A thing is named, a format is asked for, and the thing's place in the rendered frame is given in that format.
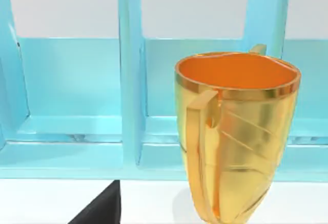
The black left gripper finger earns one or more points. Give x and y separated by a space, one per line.
103 206

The gold trophy cup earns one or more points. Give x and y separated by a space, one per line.
238 137

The light blue rack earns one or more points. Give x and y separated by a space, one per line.
77 93

